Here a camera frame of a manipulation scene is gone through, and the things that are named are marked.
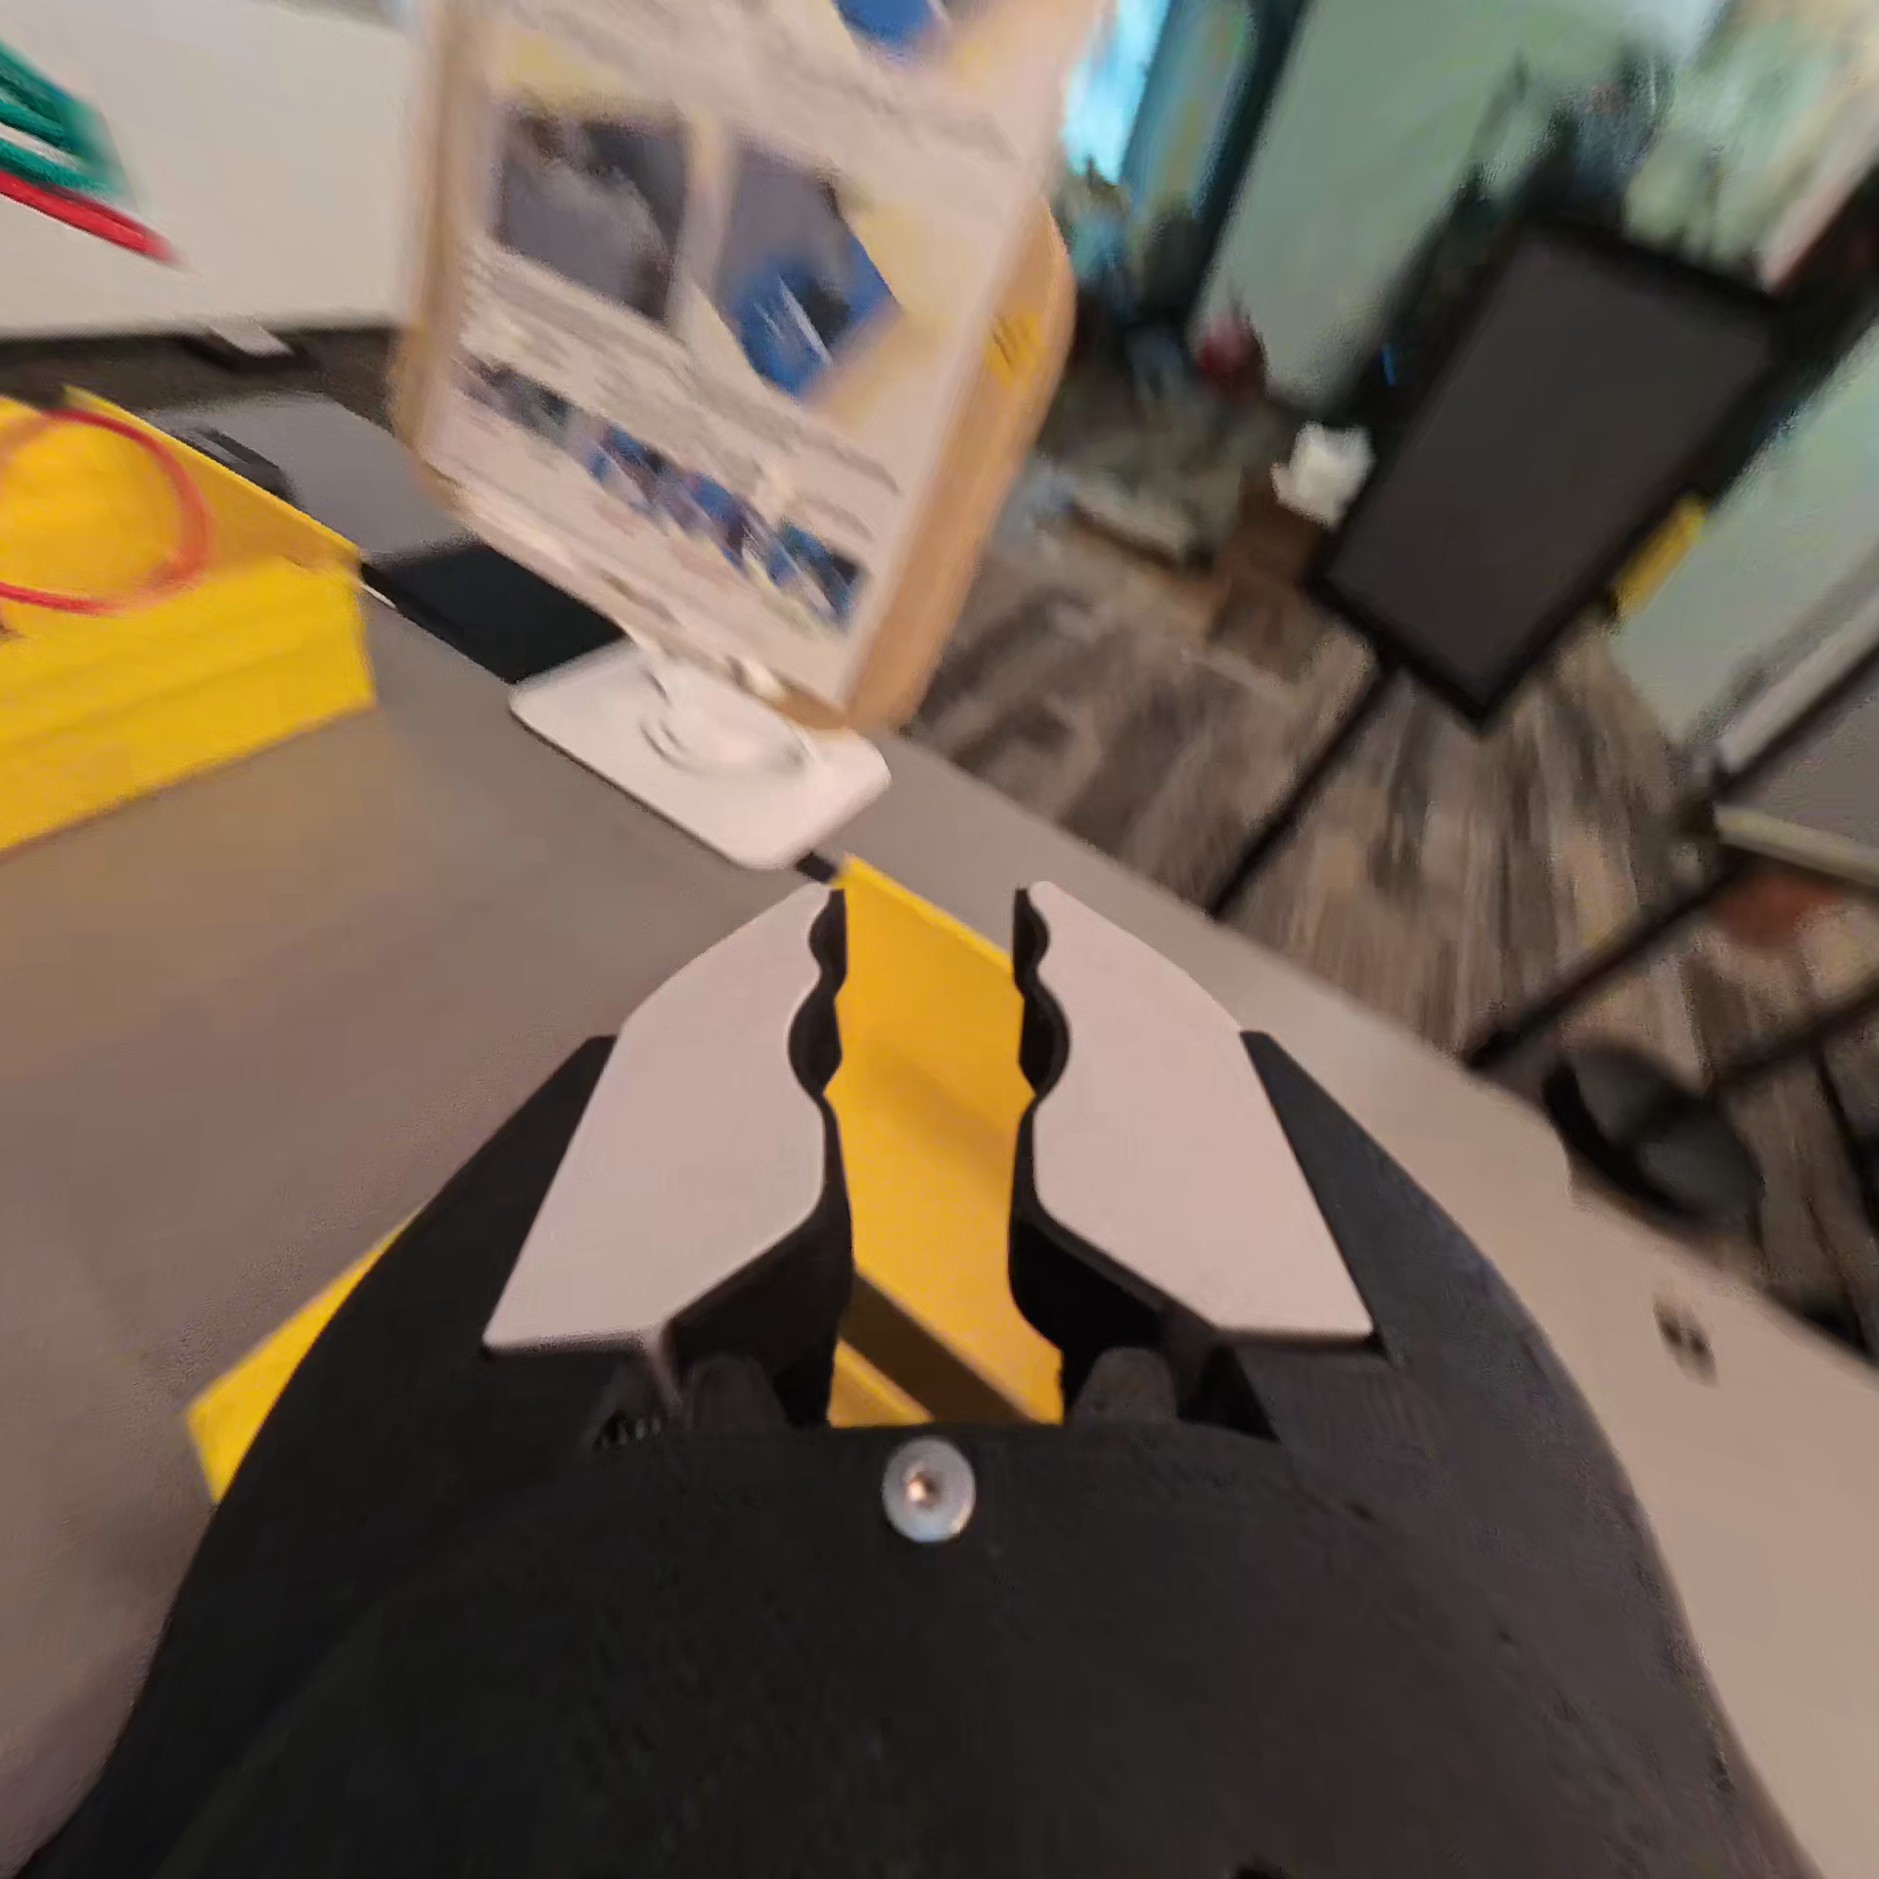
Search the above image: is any yellow plastic bin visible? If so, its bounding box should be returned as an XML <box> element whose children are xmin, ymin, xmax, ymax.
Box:
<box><xmin>188</xmin><ymin>855</ymin><xmax>1065</xmax><ymax>1503</ymax></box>
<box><xmin>0</xmin><ymin>385</ymin><xmax>376</xmax><ymax>857</ymax></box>

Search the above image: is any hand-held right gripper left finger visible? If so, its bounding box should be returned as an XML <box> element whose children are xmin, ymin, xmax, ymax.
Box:
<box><xmin>480</xmin><ymin>883</ymin><xmax>857</xmax><ymax>1395</ymax></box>

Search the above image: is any black framed sign stand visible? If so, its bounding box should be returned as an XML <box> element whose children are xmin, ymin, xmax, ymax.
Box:
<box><xmin>1214</xmin><ymin>217</ymin><xmax>1796</xmax><ymax>913</ymax></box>

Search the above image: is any green ethernet cable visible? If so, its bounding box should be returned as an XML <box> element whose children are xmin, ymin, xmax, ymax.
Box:
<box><xmin>0</xmin><ymin>41</ymin><xmax>133</xmax><ymax>198</ymax></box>

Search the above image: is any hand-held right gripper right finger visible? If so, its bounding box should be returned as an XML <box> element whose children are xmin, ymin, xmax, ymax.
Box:
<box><xmin>1009</xmin><ymin>878</ymin><xmax>1377</xmax><ymax>1390</ymax></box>

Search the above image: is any red ethernet cable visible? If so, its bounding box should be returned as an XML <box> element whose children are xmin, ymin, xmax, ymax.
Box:
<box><xmin>0</xmin><ymin>164</ymin><xmax>218</xmax><ymax>615</ymax></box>

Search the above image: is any printed instruction poster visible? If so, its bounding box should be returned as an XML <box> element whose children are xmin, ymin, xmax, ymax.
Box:
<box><xmin>396</xmin><ymin>0</ymin><xmax>1110</xmax><ymax>707</ymax></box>

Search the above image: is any black flat pad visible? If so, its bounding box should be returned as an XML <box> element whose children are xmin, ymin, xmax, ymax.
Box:
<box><xmin>360</xmin><ymin>532</ymin><xmax>625</xmax><ymax>686</ymax></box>

